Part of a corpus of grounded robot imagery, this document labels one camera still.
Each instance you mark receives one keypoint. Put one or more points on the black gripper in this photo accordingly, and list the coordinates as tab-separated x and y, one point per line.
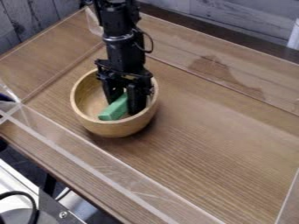
124	69

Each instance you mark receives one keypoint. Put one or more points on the green rectangular block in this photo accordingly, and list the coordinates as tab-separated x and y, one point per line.
116	110

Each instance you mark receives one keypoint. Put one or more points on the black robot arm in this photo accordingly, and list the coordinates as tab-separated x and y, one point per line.
118	16

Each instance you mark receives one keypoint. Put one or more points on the brown wooden bowl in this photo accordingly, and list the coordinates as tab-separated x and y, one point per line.
88	101

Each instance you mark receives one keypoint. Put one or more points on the clear acrylic front barrier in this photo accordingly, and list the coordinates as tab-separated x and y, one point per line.
105	180

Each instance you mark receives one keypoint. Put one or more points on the black table leg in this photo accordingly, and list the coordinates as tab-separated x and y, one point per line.
50	184

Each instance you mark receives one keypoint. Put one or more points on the clear acrylic corner bracket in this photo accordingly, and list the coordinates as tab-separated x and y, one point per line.
94	27

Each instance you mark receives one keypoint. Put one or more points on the grey metal bracket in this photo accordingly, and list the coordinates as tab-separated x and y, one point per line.
54	213

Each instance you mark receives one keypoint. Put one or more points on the white post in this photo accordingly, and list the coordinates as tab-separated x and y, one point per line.
293	43

